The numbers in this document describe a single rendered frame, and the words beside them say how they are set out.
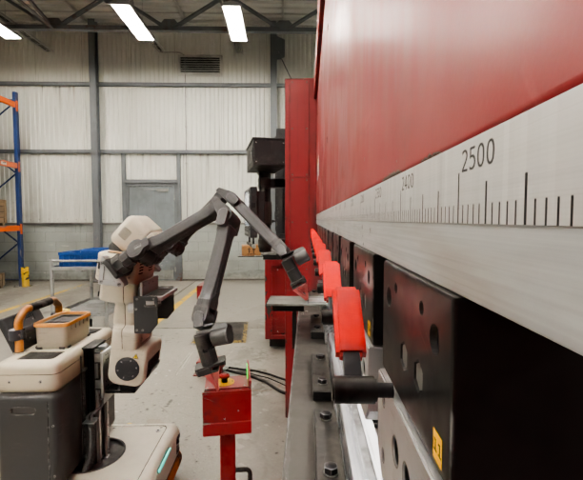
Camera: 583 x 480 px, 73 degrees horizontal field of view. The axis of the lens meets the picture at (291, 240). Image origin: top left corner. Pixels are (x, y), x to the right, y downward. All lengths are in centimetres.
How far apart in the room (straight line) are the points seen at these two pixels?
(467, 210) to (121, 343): 181
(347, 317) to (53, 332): 179
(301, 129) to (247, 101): 662
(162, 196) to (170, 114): 180
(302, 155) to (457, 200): 254
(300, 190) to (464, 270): 252
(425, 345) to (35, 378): 179
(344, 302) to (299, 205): 236
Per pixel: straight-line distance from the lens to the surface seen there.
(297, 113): 276
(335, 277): 51
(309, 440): 100
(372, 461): 77
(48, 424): 197
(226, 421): 145
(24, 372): 193
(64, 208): 1012
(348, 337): 30
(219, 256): 144
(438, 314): 20
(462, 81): 18
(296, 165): 269
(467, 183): 17
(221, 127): 922
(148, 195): 937
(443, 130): 20
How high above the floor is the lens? 137
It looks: 3 degrees down
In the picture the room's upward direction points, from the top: straight up
